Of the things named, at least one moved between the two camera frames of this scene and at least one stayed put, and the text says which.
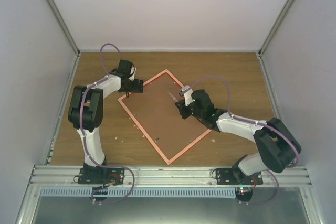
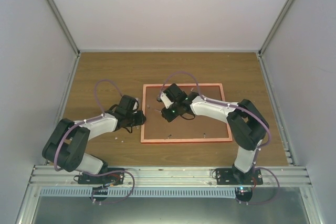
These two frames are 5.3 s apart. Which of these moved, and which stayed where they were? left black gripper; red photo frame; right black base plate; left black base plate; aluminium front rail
Moved: left black gripper; red photo frame
Stayed: aluminium front rail; right black base plate; left black base plate
